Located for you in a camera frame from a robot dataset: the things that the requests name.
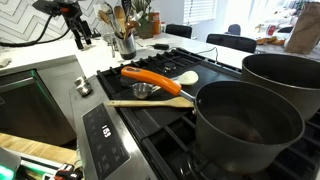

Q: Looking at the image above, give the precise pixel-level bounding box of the dark saucepan with orange handle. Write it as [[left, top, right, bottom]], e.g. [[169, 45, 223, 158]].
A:
[[120, 65, 306, 175]]

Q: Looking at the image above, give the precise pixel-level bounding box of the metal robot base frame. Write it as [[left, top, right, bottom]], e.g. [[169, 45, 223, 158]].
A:
[[0, 146, 84, 180]]

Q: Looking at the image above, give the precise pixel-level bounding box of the light wooden spoon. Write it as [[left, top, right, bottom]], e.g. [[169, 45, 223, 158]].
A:
[[113, 5, 127, 36]]

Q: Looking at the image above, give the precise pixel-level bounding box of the silver stove knob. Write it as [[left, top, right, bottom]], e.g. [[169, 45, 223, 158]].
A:
[[77, 83, 93, 98], [73, 76, 88, 88]]

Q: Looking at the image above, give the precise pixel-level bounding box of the thick black camera cable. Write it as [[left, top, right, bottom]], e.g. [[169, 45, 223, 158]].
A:
[[0, 14, 72, 48]]

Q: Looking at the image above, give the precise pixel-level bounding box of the black stove control panel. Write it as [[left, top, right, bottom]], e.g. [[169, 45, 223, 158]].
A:
[[82, 103, 132, 180]]

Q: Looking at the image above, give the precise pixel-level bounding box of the metallic measuring spoon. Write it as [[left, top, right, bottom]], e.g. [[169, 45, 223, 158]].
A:
[[132, 82, 161, 100]]

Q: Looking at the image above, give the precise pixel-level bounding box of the black power adapter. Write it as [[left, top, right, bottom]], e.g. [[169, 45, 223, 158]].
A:
[[153, 43, 171, 51]]

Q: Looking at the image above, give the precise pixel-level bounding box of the brown wooden spoon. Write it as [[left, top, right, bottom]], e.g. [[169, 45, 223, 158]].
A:
[[124, 19, 140, 38]]

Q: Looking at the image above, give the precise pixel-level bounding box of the white window blind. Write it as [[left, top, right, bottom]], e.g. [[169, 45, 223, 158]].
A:
[[183, 0, 218, 25]]

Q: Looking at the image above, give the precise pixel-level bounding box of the black camera on tripod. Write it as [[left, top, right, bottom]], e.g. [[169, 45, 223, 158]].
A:
[[32, 0, 93, 51]]

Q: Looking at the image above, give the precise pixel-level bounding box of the wooden spatula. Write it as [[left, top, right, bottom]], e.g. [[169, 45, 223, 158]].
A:
[[105, 96, 195, 110]]

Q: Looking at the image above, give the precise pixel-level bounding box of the cream white spoon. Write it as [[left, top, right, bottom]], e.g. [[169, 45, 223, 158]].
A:
[[171, 70, 200, 87]]

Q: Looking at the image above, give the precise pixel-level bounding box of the grey blue chair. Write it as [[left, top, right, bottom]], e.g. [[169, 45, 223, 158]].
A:
[[227, 23, 242, 36]]

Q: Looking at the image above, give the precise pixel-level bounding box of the black dining chair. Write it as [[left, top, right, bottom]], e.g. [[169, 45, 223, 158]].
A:
[[205, 33, 258, 54], [165, 23, 194, 40]]

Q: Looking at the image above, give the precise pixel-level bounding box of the large dark pot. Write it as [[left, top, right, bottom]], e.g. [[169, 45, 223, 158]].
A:
[[240, 53, 320, 122]]

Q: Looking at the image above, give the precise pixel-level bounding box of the black slotted spatula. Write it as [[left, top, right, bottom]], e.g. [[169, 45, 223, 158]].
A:
[[120, 0, 133, 22]]

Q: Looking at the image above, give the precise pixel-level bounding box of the metallic utensil holder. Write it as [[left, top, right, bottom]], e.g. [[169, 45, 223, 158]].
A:
[[114, 33, 138, 61]]

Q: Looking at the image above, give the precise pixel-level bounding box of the thin black power cable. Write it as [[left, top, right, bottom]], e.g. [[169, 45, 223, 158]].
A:
[[194, 46, 220, 63]]

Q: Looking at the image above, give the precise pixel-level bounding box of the potted green plant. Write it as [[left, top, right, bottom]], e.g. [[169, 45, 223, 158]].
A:
[[131, 0, 155, 40]]

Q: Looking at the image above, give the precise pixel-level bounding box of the brown paper bag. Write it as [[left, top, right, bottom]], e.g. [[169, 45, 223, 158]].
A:
[[284, 1, 320, 56]]

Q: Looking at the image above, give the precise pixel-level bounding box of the black gas stove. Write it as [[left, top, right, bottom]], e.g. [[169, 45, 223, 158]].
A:
[[69, 47, 320, 180]]

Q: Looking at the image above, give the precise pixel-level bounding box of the red can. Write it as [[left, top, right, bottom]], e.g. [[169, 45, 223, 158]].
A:
[[266, 24, 278, 37]]

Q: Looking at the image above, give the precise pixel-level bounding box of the stainless dishwasher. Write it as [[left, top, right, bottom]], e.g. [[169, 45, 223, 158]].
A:
[[0, 69, 78, 148]]

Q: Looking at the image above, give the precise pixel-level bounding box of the orange juice bottle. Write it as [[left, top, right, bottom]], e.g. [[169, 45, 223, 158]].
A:
[[151, 11, 162, 36]]

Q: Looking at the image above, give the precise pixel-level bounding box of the small wooden spoon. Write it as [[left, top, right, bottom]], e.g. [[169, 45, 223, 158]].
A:
[[97, 9, 113, 27]]

